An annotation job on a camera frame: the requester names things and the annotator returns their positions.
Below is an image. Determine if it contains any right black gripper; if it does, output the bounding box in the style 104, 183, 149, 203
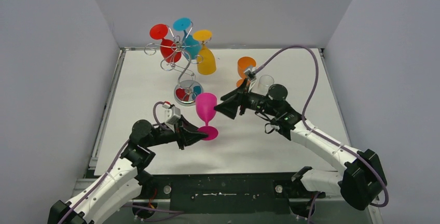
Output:
215, 78, 279, 118

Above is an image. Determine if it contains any magenta wine glass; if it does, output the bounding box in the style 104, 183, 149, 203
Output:
195, 92, 218, 141

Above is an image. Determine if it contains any clear patterned wine glass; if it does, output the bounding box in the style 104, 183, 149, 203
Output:
256, 75, 274, 95

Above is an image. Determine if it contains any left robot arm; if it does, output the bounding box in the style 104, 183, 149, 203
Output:
48, 118, 209, 223

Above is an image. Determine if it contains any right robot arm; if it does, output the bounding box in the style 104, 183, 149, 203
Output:
214, 83, 387, 211

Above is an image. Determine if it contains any chrome wine glass rack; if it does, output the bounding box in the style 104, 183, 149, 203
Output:
143, 24, 203, 106

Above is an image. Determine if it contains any yellow wine glass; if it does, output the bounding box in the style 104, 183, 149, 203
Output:
193, 30, 216, 75

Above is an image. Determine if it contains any blue wine glass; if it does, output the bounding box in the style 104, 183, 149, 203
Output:
173, 18, 201, 62

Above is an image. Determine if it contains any red wine glass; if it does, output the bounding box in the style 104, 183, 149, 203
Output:
149, 24, 182, 63

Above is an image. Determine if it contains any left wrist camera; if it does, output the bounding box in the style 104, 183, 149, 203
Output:
162, 102, 181, 130

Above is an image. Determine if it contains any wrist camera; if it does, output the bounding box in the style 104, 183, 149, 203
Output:
244, 66, 257, 92
162, 102, 181, 130

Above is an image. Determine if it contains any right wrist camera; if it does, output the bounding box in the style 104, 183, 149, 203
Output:
244, 66, 257, 92

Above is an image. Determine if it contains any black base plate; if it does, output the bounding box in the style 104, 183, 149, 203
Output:
130, 172, 316, 215

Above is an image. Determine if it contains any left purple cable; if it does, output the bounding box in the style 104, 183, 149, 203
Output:
57, 101, 185, 224

